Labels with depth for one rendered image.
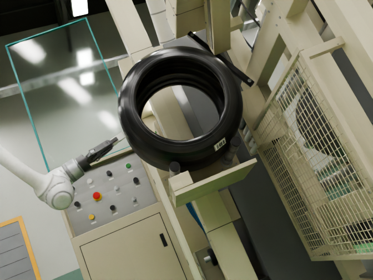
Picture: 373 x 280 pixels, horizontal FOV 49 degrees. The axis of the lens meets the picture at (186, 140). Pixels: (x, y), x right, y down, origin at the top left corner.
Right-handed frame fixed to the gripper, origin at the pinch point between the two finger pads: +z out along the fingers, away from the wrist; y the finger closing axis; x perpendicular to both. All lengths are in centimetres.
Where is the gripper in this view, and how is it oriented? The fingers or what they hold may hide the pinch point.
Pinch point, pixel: (117, 138)
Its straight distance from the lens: 184.8
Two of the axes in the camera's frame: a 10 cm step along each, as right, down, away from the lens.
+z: 7.9, -5.8, 2.0
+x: 6.1, 7.6, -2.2
